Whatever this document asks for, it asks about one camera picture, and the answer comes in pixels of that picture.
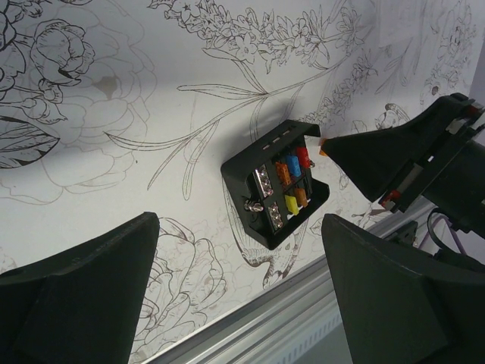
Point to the floral printed mat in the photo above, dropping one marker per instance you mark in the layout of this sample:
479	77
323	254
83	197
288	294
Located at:
113	108

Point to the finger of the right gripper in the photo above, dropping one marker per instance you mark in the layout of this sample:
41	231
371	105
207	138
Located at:
386	140
392	178

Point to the blue blade fuse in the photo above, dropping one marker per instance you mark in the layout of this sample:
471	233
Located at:
293	165

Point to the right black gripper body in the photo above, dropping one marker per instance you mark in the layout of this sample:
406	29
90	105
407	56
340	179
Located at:
438	157

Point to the orange fuse in box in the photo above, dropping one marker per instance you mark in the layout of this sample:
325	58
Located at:
283	173

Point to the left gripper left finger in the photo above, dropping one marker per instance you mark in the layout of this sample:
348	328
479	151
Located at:
81	305

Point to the yellow blade fuse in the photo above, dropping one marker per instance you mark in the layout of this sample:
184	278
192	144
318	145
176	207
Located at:
291	204

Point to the small orange fuse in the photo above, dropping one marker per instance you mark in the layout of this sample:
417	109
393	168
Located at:
321	150

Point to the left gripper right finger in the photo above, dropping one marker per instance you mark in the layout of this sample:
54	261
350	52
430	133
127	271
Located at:
402	305

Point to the red blade fuse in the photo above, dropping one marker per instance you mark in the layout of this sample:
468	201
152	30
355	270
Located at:
303	157

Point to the black fuse box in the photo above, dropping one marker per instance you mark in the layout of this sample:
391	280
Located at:
256	192

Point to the orange blade fuse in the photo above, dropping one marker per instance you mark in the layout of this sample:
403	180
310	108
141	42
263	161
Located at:
301	197

